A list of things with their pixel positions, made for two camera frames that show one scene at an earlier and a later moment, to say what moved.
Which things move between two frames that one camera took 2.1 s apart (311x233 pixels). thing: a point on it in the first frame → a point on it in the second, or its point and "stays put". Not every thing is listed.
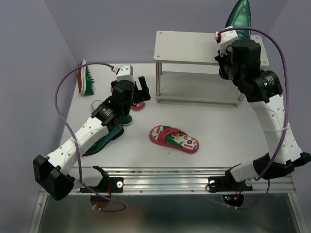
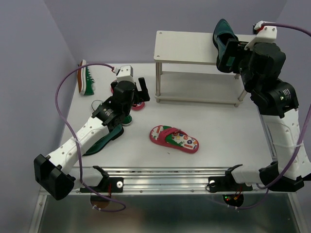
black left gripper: x=142 y=95 stays put
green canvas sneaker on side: x=86 y=84 stays put
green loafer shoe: x=112 y=135 stays put
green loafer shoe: x=240 y=17 → x=222 y=33
